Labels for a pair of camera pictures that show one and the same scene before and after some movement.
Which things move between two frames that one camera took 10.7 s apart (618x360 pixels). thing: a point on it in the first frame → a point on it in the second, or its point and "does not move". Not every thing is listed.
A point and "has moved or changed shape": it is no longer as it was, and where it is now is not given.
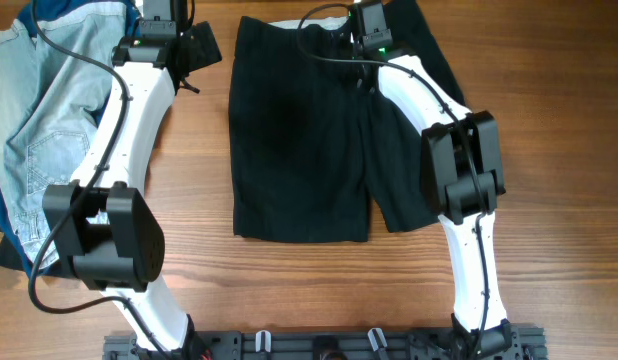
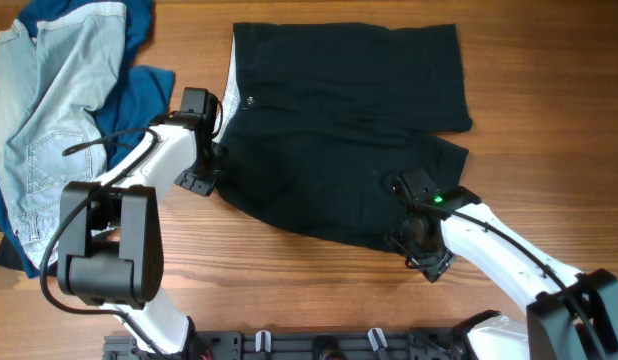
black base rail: x=326 y=345 does not move
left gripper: x=203 y=45 → x=206 y=184
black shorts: x=314 y=140 has moved or changed shape
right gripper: x=353 y=37 → x=431 y=266
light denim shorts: x=46 y=88 does not move
